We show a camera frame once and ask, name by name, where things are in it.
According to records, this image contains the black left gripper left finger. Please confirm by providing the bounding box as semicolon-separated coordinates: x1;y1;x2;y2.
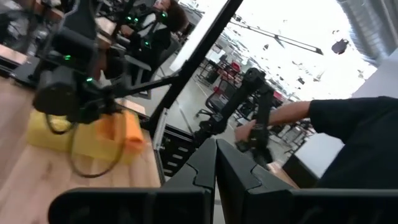
154;138;218;224

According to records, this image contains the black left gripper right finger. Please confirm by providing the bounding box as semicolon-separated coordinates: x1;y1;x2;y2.
217;138;294;224

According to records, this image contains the yellow microfiber towel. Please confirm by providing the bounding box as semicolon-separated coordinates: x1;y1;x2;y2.
27;109;74;152

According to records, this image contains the yellow translucent plastic bin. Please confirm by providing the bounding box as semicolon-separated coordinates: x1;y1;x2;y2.
25;108;144;165

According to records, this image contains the orange microfiber towel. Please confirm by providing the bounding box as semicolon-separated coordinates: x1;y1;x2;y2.
94;110;147;154

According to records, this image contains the person's forearm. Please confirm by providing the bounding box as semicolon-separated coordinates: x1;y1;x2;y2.
268;100;312;126

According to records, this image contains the person's hand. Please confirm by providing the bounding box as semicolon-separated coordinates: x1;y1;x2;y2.
234;119;259;143

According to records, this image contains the black office chair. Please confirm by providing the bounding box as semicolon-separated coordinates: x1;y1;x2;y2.
195;79;239;119

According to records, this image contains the person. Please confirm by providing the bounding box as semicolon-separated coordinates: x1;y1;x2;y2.
307;95;398;190
126;0;190;68

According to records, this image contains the black ceiling spotlight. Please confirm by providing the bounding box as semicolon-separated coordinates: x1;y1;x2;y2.
330;38;350;55

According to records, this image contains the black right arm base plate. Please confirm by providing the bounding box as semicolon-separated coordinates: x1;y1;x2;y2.
11;55;43;90

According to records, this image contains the black aluminium table frame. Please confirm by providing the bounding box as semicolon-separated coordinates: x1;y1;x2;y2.
123;0;245;187

